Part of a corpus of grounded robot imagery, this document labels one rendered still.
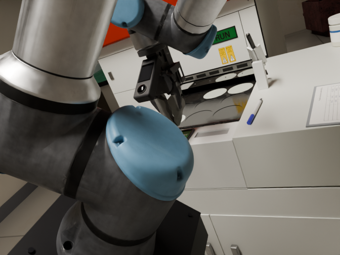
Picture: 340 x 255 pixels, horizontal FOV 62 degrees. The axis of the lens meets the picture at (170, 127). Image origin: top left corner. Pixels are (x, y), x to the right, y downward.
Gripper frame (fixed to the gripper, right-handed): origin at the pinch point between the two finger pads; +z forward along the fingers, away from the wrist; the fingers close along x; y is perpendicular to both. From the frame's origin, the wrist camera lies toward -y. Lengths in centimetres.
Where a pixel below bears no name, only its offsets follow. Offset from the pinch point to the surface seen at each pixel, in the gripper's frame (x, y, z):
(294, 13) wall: 8, 584, 66
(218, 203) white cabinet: -6.2, -4.2, 23.5
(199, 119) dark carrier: 4.7, 23.5, 10.7
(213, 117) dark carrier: -0.7, 23.4, 10.7
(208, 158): -7.7, -4.2, 9.1
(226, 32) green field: -3, 58, -10
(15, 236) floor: 220, 38, 101
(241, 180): -14.2, -4.2, 16.1
